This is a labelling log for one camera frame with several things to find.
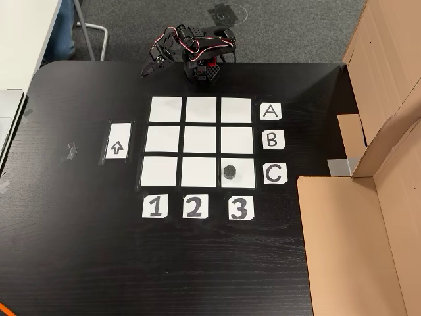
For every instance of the paper sheet letter C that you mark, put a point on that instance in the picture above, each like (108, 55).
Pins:
(266, 181)

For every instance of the paper sheet letter B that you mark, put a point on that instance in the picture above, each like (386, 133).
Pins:
(265, 146)

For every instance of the red black bar clamp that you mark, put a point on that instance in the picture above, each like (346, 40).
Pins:
(211, 62)

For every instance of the black octagonal token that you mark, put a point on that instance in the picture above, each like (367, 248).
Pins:
(230, 172)

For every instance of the paper sheet number 2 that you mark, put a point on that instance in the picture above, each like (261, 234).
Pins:
(185, 214)

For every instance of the paper sheet number 3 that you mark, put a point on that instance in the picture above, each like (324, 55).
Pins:
(231, 217)

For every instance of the white paper grid square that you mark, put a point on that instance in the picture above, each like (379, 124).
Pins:
(200, 140)
(236, 110)
(165, 109)
(159, 171)
(162, 139)
(246, 172)
(237, 140)
(201, 110)
(198, 172)

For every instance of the clear tape piece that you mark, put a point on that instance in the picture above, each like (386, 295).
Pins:
(4, 187)
(69, 152)
(28, 115)

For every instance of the white desk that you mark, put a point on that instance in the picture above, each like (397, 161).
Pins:
(23, 39)

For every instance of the silver laptop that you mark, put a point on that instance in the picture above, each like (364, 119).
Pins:
(8, 118)

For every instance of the paper sheet letter A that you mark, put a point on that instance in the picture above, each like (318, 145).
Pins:
(263, 116)

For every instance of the grey metal desk leg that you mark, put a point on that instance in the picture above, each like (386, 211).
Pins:
(87, 31)

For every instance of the white arrow paper sheet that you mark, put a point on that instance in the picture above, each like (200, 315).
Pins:
(117, 131)

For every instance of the taped floor outlet cover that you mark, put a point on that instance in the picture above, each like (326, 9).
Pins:
(225, 15)

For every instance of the large brown cardboard box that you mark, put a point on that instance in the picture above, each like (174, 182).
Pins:
(345, 247)

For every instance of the paper sheet number 1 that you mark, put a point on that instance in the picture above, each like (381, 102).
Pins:
(145, 214)

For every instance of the person's leg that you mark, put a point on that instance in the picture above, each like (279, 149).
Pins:
(60, 33)

